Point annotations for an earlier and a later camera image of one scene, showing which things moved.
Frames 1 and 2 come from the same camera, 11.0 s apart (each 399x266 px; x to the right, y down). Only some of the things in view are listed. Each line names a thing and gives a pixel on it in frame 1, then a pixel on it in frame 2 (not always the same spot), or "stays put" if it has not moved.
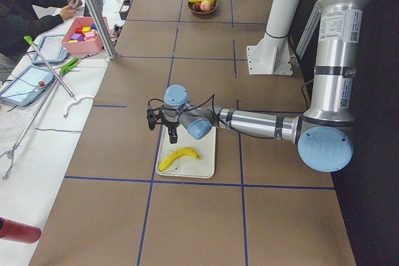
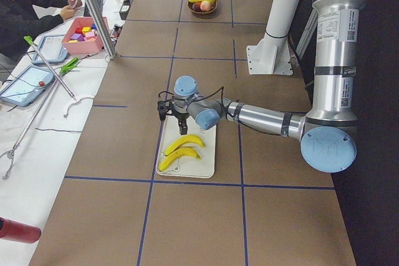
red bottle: x=15 y=231 stays put
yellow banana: x=180 y=152 stays put
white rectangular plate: x=186 y=164 stays put
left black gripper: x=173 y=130 → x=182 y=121
